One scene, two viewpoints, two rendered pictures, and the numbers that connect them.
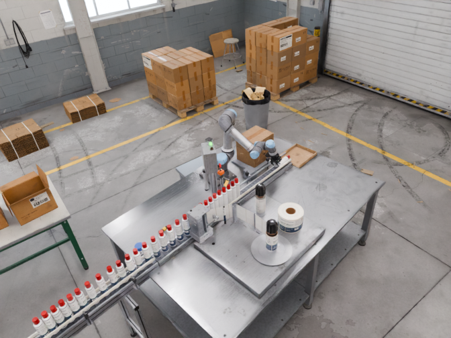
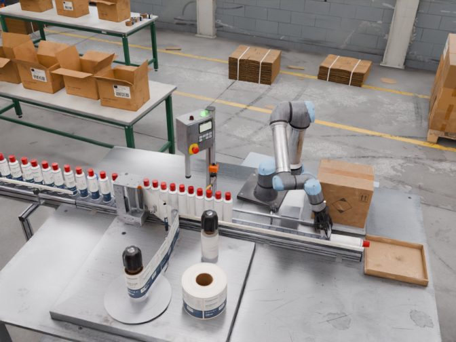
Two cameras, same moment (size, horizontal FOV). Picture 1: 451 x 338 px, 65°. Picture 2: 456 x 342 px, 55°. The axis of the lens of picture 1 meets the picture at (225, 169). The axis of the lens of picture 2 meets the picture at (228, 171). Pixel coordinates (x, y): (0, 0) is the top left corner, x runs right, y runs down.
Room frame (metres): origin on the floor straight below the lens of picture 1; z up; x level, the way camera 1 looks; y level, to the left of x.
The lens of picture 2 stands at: (1.36, -1.63, 2.52)
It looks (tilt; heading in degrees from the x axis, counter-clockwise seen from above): 35 degrees down; 56
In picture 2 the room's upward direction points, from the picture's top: 1 degrees clockwise
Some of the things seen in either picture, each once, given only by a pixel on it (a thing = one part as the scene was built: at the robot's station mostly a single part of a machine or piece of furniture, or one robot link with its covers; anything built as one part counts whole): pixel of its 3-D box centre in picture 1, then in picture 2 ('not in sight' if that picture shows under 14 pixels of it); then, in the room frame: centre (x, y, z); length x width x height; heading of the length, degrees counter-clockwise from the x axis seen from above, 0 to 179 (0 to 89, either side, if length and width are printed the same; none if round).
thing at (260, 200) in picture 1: (260, 199); (210, 236); (2.17, -0.26, 1.03); 0.09 x 0.09 x 0.30
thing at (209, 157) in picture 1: (209, 157); (195, 132); (2.32, 0.12, 1.38); 0.17 x 0.10 x 0.19; 7
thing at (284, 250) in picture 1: (271, 249); (138, 295); (1.77, -0.29, 0.89); 0.31 x 0.31 x 0.01
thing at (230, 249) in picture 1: (260, 237); (161, 277); (1.91, -0.23, 0.86); 0.80 x 0.67 x 0.05; 132
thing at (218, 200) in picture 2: (233, 191); (218, 207); (2.35, -0.05, 0.98); 0.05 x 0.05 x 0.20
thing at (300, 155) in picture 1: (297, 155); (395, 258); (3.00, -0.76, 0.85); 0.30 x 0.26 x 0.04; 132
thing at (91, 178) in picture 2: (163, 241); (93, 184); (1.85, 0.51, 0.98); 0.05 x 0.05 x 0.20
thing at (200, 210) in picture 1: (198, 211); (129, 180); (1.97, 0.23, 1.14); 0.14 x 0.11 x 0.01; 132
